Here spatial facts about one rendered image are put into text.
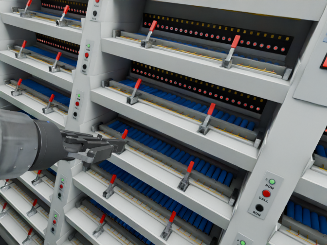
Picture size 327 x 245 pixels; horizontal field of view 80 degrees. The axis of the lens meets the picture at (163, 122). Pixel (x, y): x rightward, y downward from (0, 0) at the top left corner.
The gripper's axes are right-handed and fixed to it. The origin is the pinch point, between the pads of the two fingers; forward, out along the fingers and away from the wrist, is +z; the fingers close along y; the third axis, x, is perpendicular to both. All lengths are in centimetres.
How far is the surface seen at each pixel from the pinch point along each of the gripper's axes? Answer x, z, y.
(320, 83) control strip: 29.9, 12.1, 35.3
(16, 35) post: 21, 23, -100
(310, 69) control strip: 32.1, 11.7, 32.5
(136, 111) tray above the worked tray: 8.9, 17.2, -7.9
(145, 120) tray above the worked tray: 7.3, 18.1, -4.3
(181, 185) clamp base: -7.4, 22.6, 14.0
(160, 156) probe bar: -2.9, 26.0, 2.6
